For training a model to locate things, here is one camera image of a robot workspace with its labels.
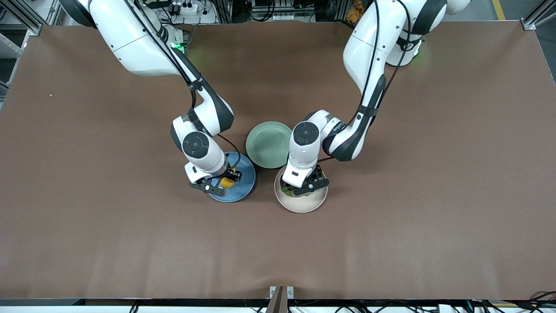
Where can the green lettuce leaf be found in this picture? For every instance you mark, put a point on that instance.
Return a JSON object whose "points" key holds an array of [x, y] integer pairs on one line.
{"points": [[287, 191]]}

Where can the yellow lemon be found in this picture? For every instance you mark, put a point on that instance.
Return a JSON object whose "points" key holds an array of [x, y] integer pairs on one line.
{"points": [[228, 182]]}

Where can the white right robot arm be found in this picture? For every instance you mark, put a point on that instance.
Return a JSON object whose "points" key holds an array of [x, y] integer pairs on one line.
{"points": [[130, 43]]}

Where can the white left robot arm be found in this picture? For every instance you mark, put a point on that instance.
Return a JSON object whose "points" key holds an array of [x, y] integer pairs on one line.
{"points": [[369, 48]]}

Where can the blue plate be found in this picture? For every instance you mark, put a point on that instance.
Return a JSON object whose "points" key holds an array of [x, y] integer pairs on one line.
{"points": [[244, 184]]}

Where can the beige plate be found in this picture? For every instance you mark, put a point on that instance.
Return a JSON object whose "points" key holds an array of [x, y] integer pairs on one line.
{"points": [[304, 205]]}

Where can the green plate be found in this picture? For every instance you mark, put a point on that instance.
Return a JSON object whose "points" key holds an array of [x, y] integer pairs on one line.
{"points": [[267, 145]]}

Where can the brown table cover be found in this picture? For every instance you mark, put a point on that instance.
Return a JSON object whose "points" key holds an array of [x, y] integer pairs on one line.
{"points": [[130, 239]]}

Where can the white power strip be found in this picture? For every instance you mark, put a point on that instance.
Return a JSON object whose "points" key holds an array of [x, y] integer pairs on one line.
{"points": [[184, 7]]}

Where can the bag of oranges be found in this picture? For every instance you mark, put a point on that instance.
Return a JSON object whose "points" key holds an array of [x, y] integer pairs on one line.
{"points": [[354, 15]]}

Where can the metal table edge bracket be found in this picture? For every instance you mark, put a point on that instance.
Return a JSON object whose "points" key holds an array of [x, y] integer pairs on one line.
{"points": [[281, 295]]}

